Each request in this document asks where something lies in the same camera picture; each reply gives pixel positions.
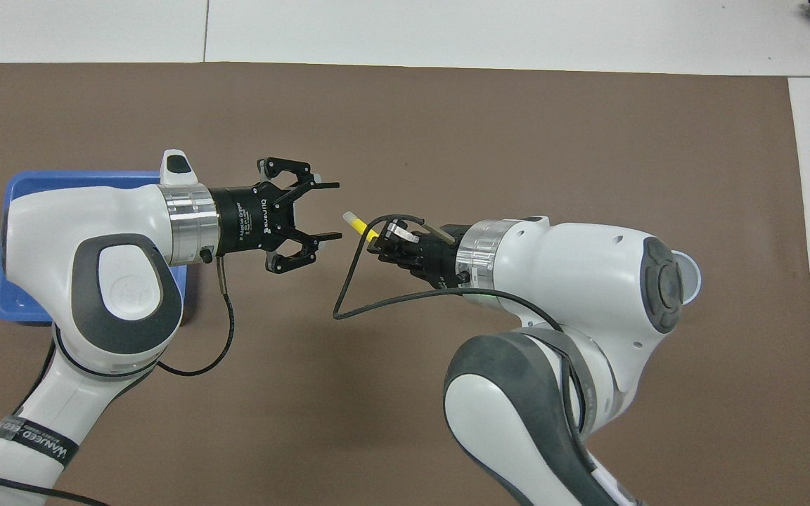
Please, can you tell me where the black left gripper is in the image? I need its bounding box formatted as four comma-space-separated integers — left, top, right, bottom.
208, 157, 345, 275

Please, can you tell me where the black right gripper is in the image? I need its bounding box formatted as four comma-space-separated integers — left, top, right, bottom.
367, 223, 477, 290

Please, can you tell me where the yellow marker pen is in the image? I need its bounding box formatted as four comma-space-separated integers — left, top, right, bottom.
342, 210, 382, 244

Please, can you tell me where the blue plastic tray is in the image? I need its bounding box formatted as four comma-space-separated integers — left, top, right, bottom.
0, 170, 193, 325

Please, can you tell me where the brown table mat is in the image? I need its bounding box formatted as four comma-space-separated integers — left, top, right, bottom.
0, 62, 810, 506

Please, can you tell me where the clear plastic cup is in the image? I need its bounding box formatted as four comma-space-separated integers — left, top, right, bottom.
671, 251, 703, 307

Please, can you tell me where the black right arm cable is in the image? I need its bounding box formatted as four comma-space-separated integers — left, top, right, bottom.
332, 214, 565, 332

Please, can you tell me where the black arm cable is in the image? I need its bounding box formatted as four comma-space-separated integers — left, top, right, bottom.
332, 214, 565, 332
0, 255, 236, 506

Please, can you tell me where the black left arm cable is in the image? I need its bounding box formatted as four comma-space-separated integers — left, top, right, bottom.
0, 255, 236, 506

